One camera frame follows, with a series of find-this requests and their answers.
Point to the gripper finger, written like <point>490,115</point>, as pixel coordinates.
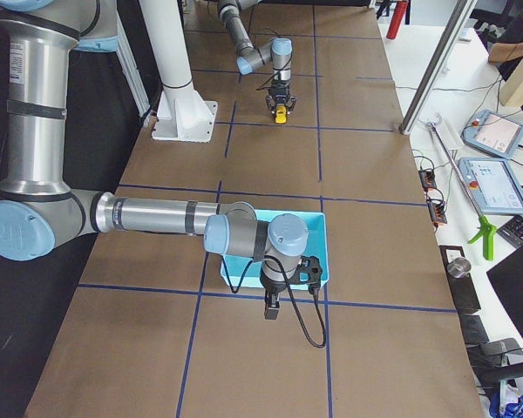
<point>275,309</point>
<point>268,307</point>
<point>290,105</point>
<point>270,104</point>

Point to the yellow beetle toy car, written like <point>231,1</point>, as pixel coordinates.
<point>281,114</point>

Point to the red fire extinguisher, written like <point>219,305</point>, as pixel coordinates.
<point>397,19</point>

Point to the upper orange black connector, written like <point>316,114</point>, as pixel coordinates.
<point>427,179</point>

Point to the orange black connector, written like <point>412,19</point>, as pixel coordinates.
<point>436,210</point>
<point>427,179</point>

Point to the lower orange black connector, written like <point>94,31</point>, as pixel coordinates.
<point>436,210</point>

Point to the silver metal cup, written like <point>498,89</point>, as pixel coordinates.
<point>458,267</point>

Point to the black box on table edge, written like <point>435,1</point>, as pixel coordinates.
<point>463,292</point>

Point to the upper teach pendant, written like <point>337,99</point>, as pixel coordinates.
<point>493,134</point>

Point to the teach pendant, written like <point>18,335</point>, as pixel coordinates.
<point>493,134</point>
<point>493,185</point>

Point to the cardboard box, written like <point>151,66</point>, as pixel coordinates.
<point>505,52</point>

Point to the lower teach pendant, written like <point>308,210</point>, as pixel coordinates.
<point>493,185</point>

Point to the black keypad calculator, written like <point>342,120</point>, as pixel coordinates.
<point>512,231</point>

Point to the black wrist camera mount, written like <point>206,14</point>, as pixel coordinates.
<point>307,273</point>

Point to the white pillar mount base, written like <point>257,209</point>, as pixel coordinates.
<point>182,115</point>

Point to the aluminium frame post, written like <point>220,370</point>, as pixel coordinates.
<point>460,14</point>

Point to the green handled reacher tool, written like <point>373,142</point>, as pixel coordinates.
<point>486,230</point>

